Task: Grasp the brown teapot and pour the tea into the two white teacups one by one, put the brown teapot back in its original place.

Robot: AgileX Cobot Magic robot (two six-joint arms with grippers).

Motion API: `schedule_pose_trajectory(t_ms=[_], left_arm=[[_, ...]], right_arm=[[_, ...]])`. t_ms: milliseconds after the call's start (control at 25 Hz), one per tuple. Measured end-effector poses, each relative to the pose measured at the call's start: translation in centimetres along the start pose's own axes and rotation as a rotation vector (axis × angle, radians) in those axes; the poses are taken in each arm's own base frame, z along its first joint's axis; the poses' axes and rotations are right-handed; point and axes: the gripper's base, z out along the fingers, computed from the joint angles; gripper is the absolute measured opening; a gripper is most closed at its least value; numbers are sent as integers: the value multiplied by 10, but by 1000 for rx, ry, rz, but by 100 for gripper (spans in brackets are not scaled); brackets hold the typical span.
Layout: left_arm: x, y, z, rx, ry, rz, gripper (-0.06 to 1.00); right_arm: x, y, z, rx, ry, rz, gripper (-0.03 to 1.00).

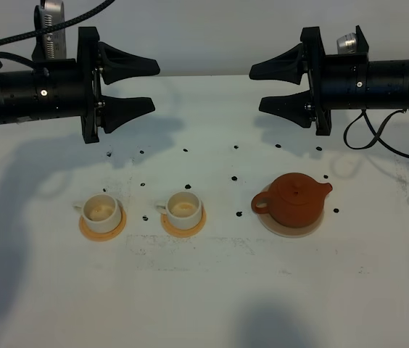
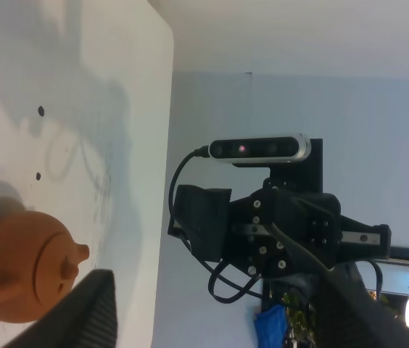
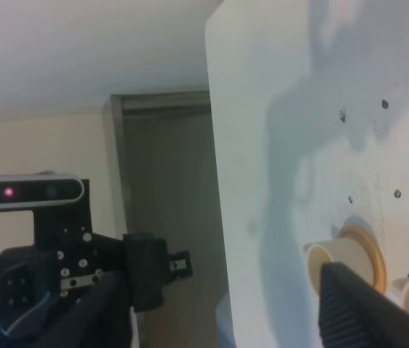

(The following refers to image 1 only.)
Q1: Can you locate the orange left cup coaster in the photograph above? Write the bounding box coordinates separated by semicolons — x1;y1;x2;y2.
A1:
78;207;127;242

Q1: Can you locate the orange cup coaster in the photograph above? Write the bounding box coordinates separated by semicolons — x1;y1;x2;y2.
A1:
78;207;127;242
160;210;207;238

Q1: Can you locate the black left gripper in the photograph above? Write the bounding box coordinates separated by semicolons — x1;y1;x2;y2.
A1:
77;27;160;143

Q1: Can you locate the orange right cup coaster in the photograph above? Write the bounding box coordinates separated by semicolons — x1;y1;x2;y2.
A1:
160;210;207;238

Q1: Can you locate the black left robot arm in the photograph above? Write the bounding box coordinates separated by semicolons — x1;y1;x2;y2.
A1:
0;27;160;144

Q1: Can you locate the brown clay teapot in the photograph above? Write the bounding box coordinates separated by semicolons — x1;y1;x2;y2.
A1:
251;173;333;228

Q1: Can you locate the black braided left cable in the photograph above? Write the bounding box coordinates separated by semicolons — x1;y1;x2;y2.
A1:
0;0;117;55

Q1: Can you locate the white left teacup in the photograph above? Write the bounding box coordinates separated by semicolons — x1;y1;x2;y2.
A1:
72;193;122;234

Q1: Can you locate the white teacup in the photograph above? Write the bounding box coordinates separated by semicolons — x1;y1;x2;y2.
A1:
72;193;122;234
154;191;203;231

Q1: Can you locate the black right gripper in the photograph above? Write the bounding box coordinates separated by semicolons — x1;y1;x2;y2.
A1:
249;27;331;136

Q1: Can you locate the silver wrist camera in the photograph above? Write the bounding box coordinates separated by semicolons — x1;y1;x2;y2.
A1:
31;0;68;61
336;25;369;54

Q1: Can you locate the white right teacup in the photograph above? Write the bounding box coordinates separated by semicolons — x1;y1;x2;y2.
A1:
154;191;203;231

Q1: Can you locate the beige round teapot coaster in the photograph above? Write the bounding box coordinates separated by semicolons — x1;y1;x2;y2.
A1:
257;183;325;239

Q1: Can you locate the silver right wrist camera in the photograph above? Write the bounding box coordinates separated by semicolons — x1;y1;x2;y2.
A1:
336;25;369;54

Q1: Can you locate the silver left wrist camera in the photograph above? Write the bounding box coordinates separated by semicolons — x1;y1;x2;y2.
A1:
31;0;68;61

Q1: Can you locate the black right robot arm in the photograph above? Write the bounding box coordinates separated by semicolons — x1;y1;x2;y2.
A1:
249;27;409;136

